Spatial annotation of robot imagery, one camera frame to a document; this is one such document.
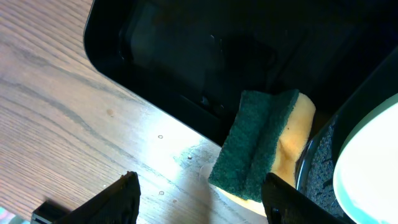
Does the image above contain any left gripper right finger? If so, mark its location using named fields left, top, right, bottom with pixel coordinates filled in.
left=261, top=172, right=343, bottom=224

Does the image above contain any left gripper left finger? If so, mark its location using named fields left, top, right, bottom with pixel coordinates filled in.
left=30, top=171, right=141, bottom=224

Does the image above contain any green and yellow sponge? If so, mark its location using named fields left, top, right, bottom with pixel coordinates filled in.
left=208, top=90, right=316, bottom=215

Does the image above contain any light blue plate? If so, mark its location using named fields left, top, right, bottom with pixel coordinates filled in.
left=333, top=95, right=397, bottom=223

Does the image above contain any black round tray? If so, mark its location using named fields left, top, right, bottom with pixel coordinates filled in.
left=296, top=49, right=397, bottom=223

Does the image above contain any black rectangular tray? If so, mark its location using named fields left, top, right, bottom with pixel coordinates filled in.
left=83, top=0, right=397, bottom=145

